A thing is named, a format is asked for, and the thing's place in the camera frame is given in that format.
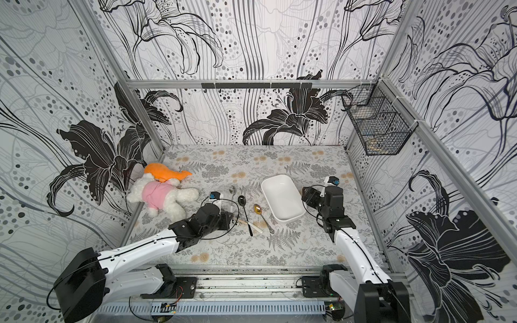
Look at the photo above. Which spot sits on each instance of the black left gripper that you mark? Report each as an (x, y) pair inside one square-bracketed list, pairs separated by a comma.
[(226, 216)]

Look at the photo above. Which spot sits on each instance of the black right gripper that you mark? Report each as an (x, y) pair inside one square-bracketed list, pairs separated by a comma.
[(311, 198)]

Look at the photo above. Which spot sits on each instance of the black long-handled spoon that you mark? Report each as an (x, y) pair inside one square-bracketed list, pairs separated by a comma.
[(242, 203)]

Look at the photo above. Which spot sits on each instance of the silver spoon wooden handle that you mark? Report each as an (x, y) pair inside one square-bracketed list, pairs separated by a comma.
[(255, 228)]

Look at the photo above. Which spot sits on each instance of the gold spoon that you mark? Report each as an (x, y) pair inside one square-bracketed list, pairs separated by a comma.
[(258, 210)]

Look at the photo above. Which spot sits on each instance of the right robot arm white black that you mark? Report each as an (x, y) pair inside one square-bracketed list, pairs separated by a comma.
[(370, 293)]

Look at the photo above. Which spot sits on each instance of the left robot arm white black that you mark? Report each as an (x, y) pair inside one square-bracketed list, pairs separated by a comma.
[(95, 278)]

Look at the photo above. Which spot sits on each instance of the white plastic storage box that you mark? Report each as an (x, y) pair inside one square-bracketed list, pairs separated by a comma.
[(283, 198)]

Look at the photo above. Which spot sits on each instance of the white plush toy pink shirt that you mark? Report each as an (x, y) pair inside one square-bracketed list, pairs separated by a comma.
[(160, 189)]

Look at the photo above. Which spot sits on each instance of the small circuit board left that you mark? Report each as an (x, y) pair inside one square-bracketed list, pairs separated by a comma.
[(168, 308)]

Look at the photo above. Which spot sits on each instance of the small circuit board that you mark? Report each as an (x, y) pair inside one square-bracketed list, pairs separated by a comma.
[(334, 310), (168, 308)]

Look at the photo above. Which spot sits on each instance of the small circuit board right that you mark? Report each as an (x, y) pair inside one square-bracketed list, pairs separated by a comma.
[(334, 310)]

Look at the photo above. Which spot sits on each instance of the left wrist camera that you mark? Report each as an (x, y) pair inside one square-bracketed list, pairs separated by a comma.
[(215, 197)]

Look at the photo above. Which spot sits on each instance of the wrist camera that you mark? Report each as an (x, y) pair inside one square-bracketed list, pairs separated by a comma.
[(331, 180), (215, 197)]

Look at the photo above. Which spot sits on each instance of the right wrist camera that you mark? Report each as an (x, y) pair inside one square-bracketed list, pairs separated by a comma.
[(331, 180)]

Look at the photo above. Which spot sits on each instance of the aluminium mounting rail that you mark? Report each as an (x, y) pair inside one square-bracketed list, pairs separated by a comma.
[(211, 285)]

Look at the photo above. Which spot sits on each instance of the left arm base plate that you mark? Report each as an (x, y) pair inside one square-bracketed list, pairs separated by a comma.
[(181, 288)]

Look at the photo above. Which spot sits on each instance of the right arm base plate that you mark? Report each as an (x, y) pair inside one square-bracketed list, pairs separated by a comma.
[(315, 287)]

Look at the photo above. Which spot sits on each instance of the black wire wall basket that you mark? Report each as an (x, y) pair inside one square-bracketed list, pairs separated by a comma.
[(380, 127)]

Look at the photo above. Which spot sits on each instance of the white slotted cable duct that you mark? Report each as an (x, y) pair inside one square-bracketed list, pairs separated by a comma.
[(218, 308)]

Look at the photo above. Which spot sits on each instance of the black bar on back rail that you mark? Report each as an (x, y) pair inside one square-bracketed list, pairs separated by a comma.
[(255, 85)]

